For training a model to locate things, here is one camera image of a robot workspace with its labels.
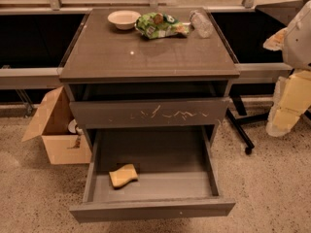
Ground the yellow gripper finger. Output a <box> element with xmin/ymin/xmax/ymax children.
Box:
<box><xmin>266</xmin><ymin>70</ymin><xmax>311</xmax><ymax>137</ymax></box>
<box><xmin>263</xmin><ymin>28</ymin><xmax>287</xmax><ymax>51</ymax></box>

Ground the yellow sponge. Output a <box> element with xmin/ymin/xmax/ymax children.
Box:
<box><xmin>109</xmin><ymin>164</ymin><xmax>138</xmax><ymax>188</ymax></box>

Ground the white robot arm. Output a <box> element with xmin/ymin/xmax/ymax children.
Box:
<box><xmin>263</xmin><ymin>1</ymin><xmax>311</xmax><ymax>137</ymax></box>

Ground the open grey middle drawer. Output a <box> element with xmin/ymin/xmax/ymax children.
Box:
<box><xmin>70</xmin><ymin>126</ymin><xmax>235</xmax><ymax>222</ymax></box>

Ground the grey drawer cabinet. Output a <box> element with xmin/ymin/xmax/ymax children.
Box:
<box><xmin>60</xmin><ymin>9</ymin><xmax>239</xmax><ymax>144</ymax></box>

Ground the closed grey top drawer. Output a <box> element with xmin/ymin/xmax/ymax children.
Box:
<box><xmin>70</xmin><ymin>98</ymin><xmax>229</xmax><ymax>129</ymax></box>

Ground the clear plastic bottle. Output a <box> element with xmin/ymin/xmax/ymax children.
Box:
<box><xmin>190</xmin><ymin>10</ymin><xmax>213</xmax><ymax>39</ymax></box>

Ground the green chip bag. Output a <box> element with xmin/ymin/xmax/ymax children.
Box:
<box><xmin>135</xmin><ymin>13</ymin><xmax>190</xmax><ymax>40</ymax></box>

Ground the white bowl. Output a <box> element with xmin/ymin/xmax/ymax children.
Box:
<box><xmin>108</xmin><ymin>11</ymin><xmax>141</xmax><ymax>30</ymax></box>

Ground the white cup in box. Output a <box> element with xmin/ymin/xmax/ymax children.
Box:
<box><xmin>68</xmin><ymin>119</ymin><xmax>83</xmax><ymax>135</ymax></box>

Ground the cardboard box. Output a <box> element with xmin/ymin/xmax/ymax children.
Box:
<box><xmin>22</xmin><ymin>86</ymin><xmax>91</xmax><ymax>164</ymax></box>

